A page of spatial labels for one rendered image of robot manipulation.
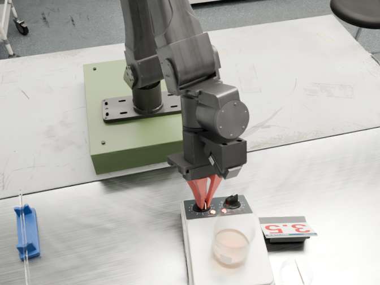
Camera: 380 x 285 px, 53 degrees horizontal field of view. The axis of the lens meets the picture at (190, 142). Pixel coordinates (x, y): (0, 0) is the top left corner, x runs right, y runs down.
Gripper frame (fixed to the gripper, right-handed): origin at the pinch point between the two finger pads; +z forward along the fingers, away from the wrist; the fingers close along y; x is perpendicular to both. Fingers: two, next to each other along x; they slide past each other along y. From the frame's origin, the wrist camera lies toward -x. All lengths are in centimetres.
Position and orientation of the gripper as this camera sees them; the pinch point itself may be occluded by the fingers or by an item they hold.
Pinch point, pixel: (203, 202)
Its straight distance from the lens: 68.4
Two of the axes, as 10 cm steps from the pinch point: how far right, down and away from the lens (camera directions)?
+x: -4.6, -2.7, 8.5
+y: 8.9, -2.0, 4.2
